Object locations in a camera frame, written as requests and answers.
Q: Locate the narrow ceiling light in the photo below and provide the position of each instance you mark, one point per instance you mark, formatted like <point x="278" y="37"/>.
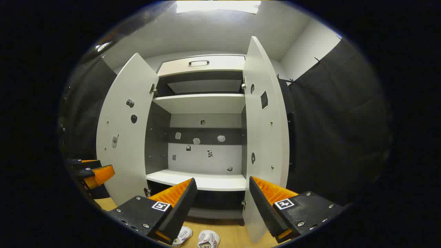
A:
<point x="103" y="46"/>

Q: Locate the white cabinet shelf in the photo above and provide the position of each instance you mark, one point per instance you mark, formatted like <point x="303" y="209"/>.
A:
<point x="203" y="102"/>
<point x="206" y="181"/>

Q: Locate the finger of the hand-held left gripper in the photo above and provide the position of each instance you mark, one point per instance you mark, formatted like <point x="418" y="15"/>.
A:
<point x="101" y="175"/>
<point x="86" y="164"/>

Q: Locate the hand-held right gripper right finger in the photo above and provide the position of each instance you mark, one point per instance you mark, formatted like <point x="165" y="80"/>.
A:
<point x="263" y="210"/>

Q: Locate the white cabinet drawer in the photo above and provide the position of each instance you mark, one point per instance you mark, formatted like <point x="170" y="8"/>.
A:
<point x="206" y="69"/>

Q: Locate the white shoe cabinet door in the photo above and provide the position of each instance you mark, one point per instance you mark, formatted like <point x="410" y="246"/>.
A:
<point x="265" y="137"/>
<point x="127" y="155"/>

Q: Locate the black backdrop cloth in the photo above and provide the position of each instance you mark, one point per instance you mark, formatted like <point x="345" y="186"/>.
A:
<point x="337" y="131"/>

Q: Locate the white shoe yellow sole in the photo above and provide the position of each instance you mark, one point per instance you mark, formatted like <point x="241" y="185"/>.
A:
<point x="208" y="238"/>
<point x="182" y="235"/>

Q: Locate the large ceiling light panel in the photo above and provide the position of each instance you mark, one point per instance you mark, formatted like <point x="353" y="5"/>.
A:
<point x="217" y="6"/>

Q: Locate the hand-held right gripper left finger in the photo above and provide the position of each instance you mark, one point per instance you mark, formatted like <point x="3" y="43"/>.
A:
<point x="181" y="210"/>

